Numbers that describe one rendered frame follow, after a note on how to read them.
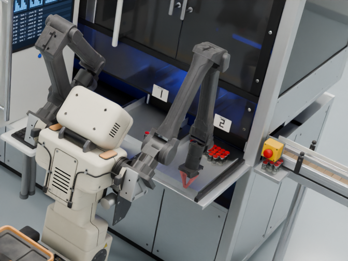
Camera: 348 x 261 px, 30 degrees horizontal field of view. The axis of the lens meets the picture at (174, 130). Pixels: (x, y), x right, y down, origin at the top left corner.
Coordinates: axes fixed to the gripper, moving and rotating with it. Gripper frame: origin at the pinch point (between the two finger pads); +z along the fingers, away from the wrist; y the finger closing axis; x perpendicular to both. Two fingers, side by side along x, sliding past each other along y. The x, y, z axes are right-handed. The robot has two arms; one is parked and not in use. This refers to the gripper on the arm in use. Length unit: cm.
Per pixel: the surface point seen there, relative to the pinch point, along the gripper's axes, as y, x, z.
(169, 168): 9.8, 13.8, 1.4
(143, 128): 26.9, 40.0, -1.9
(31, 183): 30, 100, 59
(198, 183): 9.9, -1.1, 1.5
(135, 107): 38, 54, -4
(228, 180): 21.2, -9.1, -0.2
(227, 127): 35.8, 4.0, -16.3
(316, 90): 95, -13, -31
